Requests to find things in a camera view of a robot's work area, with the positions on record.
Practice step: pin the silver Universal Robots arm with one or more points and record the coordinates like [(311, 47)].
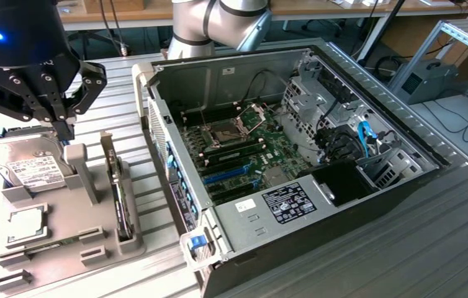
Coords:
[(200, 25)]

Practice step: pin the CPU socket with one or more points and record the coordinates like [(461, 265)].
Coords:
[(223, 133)]

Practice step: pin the grey parts rack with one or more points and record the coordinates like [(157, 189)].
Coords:
[(51, 267)]

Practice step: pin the silver CPU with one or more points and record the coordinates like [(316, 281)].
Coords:
[(27, 225)]

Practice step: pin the open grey PC case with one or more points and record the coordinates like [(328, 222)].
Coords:
[(175, 80)]

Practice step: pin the green RAM stick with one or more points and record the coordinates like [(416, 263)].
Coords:
[(55, 243)]

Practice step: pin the grey power supply unit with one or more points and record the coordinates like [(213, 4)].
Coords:
[(249, 229)]

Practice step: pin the blue plastic case latch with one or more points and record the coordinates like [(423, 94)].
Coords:
[(197, 242)]

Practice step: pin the black office chair base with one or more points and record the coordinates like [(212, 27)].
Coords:
[(324, 22), (92, 38)]

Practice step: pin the black slanted pole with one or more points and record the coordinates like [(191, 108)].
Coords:
[(384, 28)]

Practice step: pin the silver chipset heat sink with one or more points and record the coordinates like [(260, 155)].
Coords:
[(279, 177)]

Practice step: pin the grey control box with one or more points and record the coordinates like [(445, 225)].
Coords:
[(428, 83)]

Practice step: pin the silver hard disk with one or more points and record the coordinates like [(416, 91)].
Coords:
[(13, 155)]

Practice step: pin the silver metal drive cage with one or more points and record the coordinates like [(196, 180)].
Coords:
[(312, 102)]

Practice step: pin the thin metal locking lever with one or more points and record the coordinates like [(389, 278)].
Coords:
[(203, 119)]

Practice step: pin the black graphics card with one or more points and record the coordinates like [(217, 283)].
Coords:
[(119, 198)]

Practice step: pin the wooden box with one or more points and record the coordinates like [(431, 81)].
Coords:
[(129, 4)]

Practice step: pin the wooden top office desk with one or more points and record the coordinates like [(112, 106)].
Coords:
[(133, 17), (320, 10)]

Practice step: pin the black RAM slot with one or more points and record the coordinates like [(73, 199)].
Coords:
[(212, 116), (213, 119), (235, 154), (232, 150), (209, 113), (229, 146)]

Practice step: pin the long black expansion slot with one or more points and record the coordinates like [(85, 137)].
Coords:
[(231, 187), (235, 196)]

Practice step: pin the blue expansion slot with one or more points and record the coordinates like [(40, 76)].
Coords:
[(225, 175)]

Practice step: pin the aluminium profile frame table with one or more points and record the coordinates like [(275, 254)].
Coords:
[(465, 38)]

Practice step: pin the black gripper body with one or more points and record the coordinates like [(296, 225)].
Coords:
[(17, 46)]

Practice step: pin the metal socket cover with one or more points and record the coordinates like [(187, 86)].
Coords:
[(247, 109)]

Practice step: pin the green motherboard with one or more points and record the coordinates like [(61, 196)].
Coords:
[(275, 149)]

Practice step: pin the perforated metal disk bay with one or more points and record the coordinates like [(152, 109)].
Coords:
[(383, 178)]

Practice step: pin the RAM stick with white label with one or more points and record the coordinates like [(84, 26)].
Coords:
[(237, 157)]

